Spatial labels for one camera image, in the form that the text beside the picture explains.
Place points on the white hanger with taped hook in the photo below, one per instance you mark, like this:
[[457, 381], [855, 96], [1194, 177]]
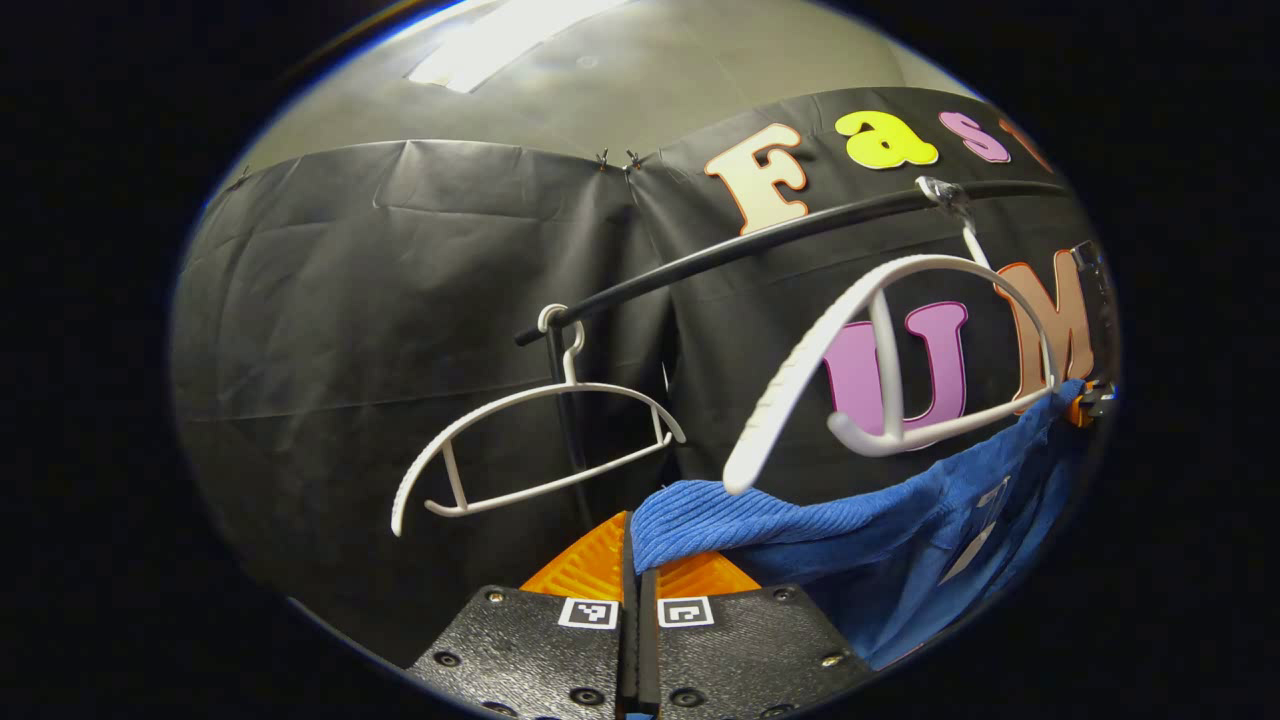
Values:
[[886, 370]]

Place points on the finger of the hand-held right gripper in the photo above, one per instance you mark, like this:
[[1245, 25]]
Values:
[[1098, 398]]

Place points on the white plastic hanger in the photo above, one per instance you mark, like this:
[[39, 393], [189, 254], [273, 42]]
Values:
[[572, 385]]

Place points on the black metal clothes rack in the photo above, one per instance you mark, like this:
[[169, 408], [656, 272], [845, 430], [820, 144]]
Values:
[[680, 268]]

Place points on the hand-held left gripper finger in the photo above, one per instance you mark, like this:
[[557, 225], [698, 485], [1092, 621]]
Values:
[[628, 650], [648, 650]]

